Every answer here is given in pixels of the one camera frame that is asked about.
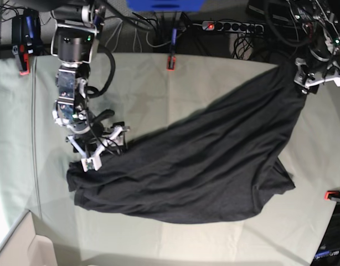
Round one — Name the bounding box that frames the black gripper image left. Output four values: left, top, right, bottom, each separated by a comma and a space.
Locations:
71, 124, 128, 158

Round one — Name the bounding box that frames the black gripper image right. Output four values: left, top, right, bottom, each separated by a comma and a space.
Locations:
296, 57, 330, 96

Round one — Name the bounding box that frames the dark grey t-shirt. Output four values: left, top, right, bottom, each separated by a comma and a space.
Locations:
66, 63, 306, 224

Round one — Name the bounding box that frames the light green table cloth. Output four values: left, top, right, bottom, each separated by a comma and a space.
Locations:
0, 53, 340, 265

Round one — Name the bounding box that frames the middle red black clamp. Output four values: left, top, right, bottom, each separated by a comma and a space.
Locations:
167, 28, 177, 71

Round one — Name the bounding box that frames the red black clamp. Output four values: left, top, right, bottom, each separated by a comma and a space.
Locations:
167, 28, 177, 71
12, 8, 43, 75
324, 189, 340, 203

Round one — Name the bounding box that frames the black power strip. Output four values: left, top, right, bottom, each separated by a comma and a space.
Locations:
202, 21, 265, 34

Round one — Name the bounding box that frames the left red black clamp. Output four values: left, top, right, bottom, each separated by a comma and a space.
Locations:
12, 8, 43, 75

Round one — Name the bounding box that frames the blue box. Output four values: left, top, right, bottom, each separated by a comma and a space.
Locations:
126, 0, 204, 12

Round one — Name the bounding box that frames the right red black clamp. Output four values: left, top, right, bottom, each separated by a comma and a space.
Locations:
324, 189, 340, 203

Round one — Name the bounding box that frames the beige plastic bin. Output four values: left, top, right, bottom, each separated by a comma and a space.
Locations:
0, 211, 58, 266

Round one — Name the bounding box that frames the white cable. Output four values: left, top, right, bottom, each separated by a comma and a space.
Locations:
106, 16, 159, 53

